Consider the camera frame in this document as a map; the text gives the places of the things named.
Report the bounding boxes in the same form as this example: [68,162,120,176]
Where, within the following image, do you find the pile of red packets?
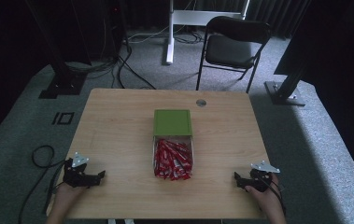
[153,138,193,182]

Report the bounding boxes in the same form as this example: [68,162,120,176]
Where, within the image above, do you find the black metal stand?
[263,0,313,107]
[24,0,89,100]

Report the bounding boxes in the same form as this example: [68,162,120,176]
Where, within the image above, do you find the person's right hand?
[244,174,283,215]

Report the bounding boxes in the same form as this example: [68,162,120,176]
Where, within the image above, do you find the black folding chair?
[195,15,273,94]

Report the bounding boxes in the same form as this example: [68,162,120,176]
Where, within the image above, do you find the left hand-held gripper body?
[63,151,95,189]

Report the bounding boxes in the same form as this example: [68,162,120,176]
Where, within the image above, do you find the white desk frame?
[164,0,251,66]

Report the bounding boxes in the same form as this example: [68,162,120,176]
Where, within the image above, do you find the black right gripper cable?
[260,173,288,217]

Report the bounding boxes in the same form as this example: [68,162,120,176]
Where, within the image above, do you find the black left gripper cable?
[17,145,68,224]

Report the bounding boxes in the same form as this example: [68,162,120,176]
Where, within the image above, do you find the white floor cable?
[127,24,204,45]

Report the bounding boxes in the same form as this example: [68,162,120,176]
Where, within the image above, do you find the black floor cables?
[65,18,158,91]

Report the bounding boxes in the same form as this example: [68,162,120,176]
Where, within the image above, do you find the person's left hand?
[52,182,89,213]

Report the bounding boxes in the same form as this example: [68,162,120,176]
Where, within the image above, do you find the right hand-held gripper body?
[242,160,281,193]

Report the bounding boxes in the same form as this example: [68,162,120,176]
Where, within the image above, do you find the white drawer tray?
[151,135,195,179]

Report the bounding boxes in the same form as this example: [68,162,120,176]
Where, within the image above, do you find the green box sleeve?
[152,108,194,138]

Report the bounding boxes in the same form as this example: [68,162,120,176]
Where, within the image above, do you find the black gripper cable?
[17,145,68,224]
[260,173,288,217]

